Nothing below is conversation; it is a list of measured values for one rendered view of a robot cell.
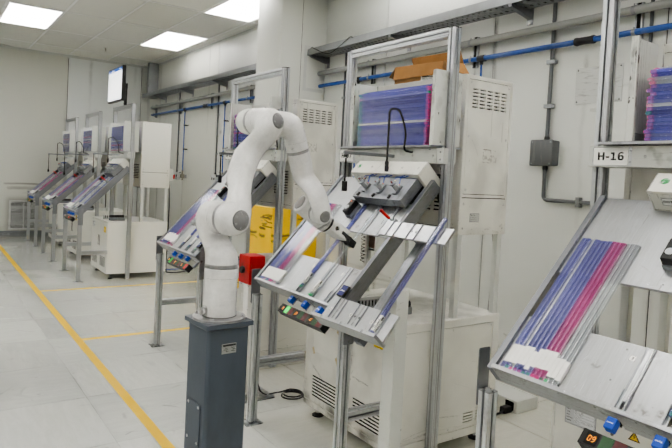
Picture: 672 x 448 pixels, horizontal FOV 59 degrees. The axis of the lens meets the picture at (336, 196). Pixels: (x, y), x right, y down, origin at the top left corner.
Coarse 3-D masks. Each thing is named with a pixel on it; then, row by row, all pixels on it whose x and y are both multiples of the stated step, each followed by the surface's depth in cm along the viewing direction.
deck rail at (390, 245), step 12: (432, 180) 256; (432, 192) 256; (420, 204) 252; (408, 216) 249; (420, 216) 253; (396, 240) 246; (384, 252) 243; (372, 264) 239; (384, 264) 243; (360, 276) 237; (372, 276) 240; (360, 288) 236
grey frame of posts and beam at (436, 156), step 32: (352, 64) 314; (448, 64) 255; (448, 128) 255; (384, 160) 285; (416, 160) 266; (448, 160) 255; (448, 192) 256; (448, 224) 257; (256, 320) 290; (256, 352) 292; (256, 384) 292; (256, 416) 293
